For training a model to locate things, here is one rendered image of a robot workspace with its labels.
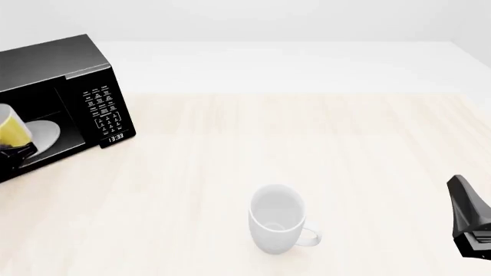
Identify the yellow and white mug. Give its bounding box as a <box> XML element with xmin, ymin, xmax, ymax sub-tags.
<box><xmin>0</xmin><ymin>103</ymin><xmax>34</xmax><ymax>150</ymax></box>

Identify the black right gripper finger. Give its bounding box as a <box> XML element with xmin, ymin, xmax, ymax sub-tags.
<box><xmin>446</xmin><ymin>174</ymin><xmax>491</xmax><ymax>237</ymax></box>

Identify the white round plate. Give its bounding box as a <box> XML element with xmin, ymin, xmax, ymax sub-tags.
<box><xmin>23</xmin><ymin>120</ymin><xmax>62</xmax><ymax>159</ymax></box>

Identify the black microwave oven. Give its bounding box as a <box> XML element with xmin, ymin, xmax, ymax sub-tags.
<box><xmin>0</xmin><ymin>33</ymin><xmax>137</xmax><ymax>185</ymax></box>

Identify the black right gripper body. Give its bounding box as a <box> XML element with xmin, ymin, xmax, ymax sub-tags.
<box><xmin>452</xmin><ymin>223</ymin><xmax>491</xmax><ymax>259</ymax></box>

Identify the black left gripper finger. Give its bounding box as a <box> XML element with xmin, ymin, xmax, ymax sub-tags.
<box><xmin>0</xmin><ymin>143</ymin><xmax>38</xmax><ymax>163</ymax></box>

